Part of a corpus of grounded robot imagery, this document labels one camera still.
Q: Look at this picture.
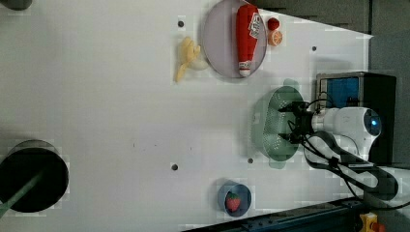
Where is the yellow peeled banana toy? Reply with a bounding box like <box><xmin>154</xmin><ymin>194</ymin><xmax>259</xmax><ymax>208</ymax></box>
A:
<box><xmin>174</xmin><ymin>37</ymin><xmax>209</xmax><ymax>82</ymax></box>

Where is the red plush ketchup bottle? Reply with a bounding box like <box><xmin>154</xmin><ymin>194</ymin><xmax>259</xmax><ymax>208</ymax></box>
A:
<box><xmin>236</xmin><ymin>4</ymin><xmax>261</xmax><ymax>77</ymax></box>

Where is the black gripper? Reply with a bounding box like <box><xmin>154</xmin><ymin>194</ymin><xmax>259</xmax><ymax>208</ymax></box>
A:
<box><xmin>278</xmin><ymin>101</ymin><xmax>313</xmax><ymax>144</ymax></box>

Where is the red strawberry toy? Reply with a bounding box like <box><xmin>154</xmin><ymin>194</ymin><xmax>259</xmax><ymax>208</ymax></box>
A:
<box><xmin>225</xmin><ymin>192</ymin><xmax>241</xmax><ymax>213</ymax></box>

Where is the yellow red button box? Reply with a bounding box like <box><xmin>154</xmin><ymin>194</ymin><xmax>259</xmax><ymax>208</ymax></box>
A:
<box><xmin>360</xmin><ymin>213</ymin><xmax>386</xmax><ymax>232</ymax></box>

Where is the black cylinder post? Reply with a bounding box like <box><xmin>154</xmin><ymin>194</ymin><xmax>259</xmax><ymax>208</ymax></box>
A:
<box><xmin>0</xmin><ymin>0</ymin><xmax>33</xmax><ymax>11</ymax></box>

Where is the mint green strainer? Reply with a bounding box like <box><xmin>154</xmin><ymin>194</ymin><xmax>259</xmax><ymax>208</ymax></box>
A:
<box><xmin>250</xmin><ymin>79</ymin><xmax>304</xmax><ymax>169</ymax></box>

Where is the orange slice toy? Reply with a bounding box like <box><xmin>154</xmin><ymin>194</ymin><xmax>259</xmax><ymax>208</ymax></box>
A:
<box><xmin>268</xmin><ymin>30</ymin><xmax>282</xmax><ymax>46</ymax></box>

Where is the blue bowl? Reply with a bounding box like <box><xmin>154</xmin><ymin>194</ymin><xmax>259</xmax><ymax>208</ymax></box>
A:
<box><xmin>218</xmin><ymin>180</ymin><xmax>251</xmax><ymax>218</ymax></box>

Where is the black round base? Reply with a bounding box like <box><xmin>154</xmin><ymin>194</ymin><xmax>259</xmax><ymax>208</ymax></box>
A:
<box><xmin>1</xmin><ymin>139</ymin><xmax>70</xmax><ymax>216</ymax></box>

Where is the grey round plate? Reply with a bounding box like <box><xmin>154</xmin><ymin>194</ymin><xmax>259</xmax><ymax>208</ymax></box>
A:
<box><xmin>202</xmin><ymin>0</ymin><xmax>267</xmax><ymax>78</ymax></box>

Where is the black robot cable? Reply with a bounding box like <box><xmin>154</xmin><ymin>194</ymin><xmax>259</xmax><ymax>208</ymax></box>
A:
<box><xmin>286</xmin><ymin>98</ymin><xmax>410</xmax><ymax>212</ymax></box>

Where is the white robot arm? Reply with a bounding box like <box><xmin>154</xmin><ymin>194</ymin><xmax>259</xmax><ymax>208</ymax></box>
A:
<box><xmin>278</xmin><ymin>101</ymin><xmax>382</xmax><ymax>160</ymax></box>

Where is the black toaster oven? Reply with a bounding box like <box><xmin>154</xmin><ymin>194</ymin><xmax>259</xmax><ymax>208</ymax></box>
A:
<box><xmin>311</xmin><ymin>72</ymin><xmax>396</xmax><ymax>164</ymax></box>

